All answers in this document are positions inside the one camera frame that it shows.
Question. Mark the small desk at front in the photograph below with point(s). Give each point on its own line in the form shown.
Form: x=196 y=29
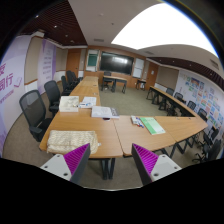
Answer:
x=115 y=81

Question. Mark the cream folded towel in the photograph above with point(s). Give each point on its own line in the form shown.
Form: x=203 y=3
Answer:
x=62 y=142

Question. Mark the markers on table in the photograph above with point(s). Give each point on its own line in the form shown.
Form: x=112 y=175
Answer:
x=136 y=121

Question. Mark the wooden table row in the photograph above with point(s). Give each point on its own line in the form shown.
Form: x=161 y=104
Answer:
x=172 y=102
x=109 y=148

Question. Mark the white papers with blue item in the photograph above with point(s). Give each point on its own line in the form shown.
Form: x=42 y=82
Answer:
x=88 y=102

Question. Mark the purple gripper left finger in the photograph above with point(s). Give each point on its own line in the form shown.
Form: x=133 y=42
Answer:
x=69 y=166

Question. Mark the white paper stack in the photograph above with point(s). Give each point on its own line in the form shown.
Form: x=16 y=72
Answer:
x=104 y=112

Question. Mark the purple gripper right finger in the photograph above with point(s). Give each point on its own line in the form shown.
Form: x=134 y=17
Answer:
x=152 y=167

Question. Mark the green folder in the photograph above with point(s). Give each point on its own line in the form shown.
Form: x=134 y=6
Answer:
x=152 y=125

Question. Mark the white box on table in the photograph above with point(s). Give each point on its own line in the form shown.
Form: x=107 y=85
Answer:
x=69 y=104

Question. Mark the black mesh office chair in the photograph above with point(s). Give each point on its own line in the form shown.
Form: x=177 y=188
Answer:
x=34 y=111

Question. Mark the large wall display screen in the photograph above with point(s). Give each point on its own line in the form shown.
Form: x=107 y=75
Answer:
x=116 y=63

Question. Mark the left wooden table row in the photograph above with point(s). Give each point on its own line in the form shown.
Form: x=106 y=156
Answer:
x=109 y=148

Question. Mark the right wooden table row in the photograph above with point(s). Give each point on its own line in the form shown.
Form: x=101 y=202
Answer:
x=172 y=102

